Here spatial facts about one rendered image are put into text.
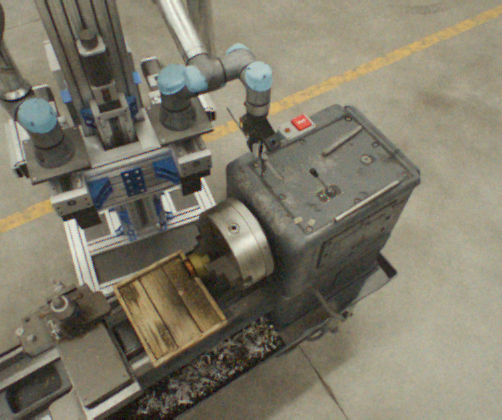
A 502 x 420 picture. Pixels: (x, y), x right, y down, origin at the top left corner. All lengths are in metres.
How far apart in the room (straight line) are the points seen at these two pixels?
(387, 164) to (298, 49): 2.52
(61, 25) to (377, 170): 1.19
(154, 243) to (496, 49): 3.27
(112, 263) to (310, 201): 1.44
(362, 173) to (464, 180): 1.89
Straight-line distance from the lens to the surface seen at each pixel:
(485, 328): 3.11
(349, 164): 1.80
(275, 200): 1.67
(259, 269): 1.68
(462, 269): 3.23
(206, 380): 2.12
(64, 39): 1.88
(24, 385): 2.06
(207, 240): 1.71
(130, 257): 2.80
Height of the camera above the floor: 2.63
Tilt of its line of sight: 57 degrees down
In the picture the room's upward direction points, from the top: 2 degrees clockwise
